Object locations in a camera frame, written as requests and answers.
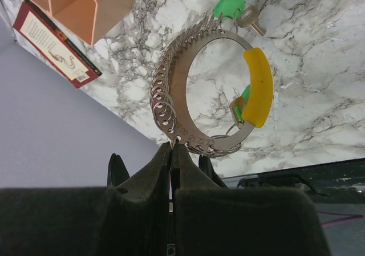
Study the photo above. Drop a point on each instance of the peach desk organizer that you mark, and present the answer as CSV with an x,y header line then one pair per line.
x,y
90,20

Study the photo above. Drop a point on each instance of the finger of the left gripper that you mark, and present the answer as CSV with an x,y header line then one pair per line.
x,y
205,164
117,171

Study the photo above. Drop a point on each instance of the green tag key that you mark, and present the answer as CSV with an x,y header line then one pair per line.
x,y
238,105
241,12

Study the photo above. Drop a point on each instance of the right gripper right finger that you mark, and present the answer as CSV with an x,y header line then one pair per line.
x,y
211,220

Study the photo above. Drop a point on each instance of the metal keyring with yellow grip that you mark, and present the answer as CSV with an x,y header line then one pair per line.
x,y
201,70

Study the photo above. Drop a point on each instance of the red book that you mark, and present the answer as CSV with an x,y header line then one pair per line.
x,y
54,45

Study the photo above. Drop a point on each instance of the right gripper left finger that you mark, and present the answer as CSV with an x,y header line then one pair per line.
x,y
128,219

